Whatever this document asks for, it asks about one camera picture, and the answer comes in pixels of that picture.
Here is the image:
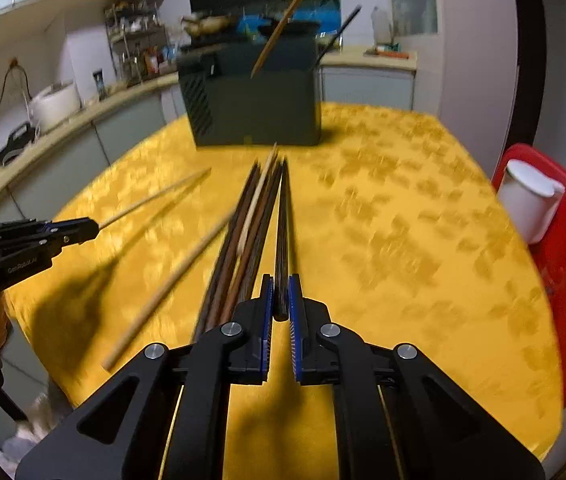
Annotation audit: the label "small black appliance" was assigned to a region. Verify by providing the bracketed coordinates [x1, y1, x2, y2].
[0, 122, 36, 167]

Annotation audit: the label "brass pot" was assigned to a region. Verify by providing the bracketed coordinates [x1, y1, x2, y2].
[181, 12, 236, 38]

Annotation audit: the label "black power cable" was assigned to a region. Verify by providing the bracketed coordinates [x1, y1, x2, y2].
[0, 60, 31, 133]

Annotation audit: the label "yellow floral tablecloth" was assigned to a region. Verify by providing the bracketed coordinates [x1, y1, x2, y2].
[3, 101, 564, 480]

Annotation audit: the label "black chopstick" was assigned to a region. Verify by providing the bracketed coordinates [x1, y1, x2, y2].
[315, 5, 362, 67]
[274, 157, 291, 322]

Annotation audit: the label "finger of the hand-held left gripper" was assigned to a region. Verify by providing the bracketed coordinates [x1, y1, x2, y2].
[0, 216, 100, 242]
[0, 237, 86, 263]

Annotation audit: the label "dark brown chopstick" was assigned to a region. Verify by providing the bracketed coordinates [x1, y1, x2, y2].
[225, 160, 276, 311]
[240, 159, 284, 306]
[192, 162, 260, 341]

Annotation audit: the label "white rice cooker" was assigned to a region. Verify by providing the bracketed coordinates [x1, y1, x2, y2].
[28, 80, 84, 133]

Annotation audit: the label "grey-green base cabinets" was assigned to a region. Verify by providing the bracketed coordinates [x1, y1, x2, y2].
[0, 65, 416, 271]

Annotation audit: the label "white cup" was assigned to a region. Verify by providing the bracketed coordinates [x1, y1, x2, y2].
[498, 159, 566, 245]

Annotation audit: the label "dark green utensil holder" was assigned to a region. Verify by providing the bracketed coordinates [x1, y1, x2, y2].
[177, 35, 324, 148]

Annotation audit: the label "pale fuzzy object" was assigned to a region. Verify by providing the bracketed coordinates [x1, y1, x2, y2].
[3, 390, 78, 461]

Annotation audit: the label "metal spice rack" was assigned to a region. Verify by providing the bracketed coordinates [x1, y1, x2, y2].
[104, 2, 171, 86]

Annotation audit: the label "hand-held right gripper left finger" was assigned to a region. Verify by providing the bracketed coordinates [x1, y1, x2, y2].
[15, 274, 274, 480]

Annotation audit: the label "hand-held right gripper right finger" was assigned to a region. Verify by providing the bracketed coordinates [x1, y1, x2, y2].
[288, 274, 546, 480]

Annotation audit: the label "black wok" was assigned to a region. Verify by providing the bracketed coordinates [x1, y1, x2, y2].
[258, 17, 321, 38]

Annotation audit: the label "beige kitchen countertop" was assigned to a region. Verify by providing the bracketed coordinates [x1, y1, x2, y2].
[0, 45, 418, 206]

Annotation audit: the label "tan bamboo chopstick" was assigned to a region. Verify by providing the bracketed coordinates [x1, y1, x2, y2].
[251, 0, 310, 80]

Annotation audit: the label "clear plastic bottle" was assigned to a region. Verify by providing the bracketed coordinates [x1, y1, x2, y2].
[373, 6, 394, 46]

